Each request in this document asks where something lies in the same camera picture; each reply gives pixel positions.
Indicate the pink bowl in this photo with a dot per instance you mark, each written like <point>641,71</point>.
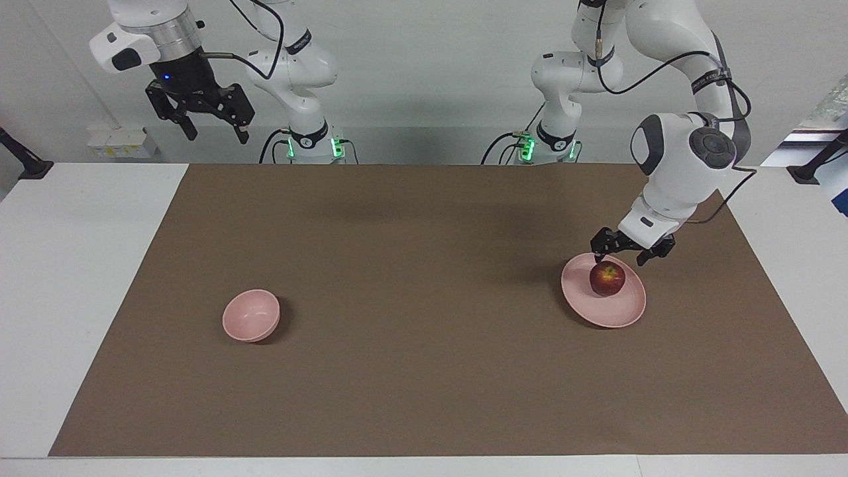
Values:
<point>250,317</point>

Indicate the white wall socket box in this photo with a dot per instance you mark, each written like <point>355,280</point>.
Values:
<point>122,142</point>

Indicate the brown table mat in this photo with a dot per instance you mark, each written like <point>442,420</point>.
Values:
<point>424,371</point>

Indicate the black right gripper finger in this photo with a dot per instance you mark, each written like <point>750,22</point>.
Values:
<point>165,106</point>
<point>238,109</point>

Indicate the black clamp mount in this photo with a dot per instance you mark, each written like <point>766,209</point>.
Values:
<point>30,169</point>
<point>809,172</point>

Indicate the white blue panel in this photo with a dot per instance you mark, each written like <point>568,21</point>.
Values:
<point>836,189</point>

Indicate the pink plate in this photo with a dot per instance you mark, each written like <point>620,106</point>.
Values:
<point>613,310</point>

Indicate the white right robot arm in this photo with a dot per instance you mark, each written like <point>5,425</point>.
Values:
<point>298,66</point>

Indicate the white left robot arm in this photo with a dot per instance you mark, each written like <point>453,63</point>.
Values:
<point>676,172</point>

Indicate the red apple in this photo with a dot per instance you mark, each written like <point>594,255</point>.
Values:
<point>607,279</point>

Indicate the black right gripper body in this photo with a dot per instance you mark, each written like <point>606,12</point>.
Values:
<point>182,76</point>

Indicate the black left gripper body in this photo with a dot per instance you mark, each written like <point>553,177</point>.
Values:
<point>633,242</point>

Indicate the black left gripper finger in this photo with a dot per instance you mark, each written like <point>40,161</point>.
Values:
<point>659,253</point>
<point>604,242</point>

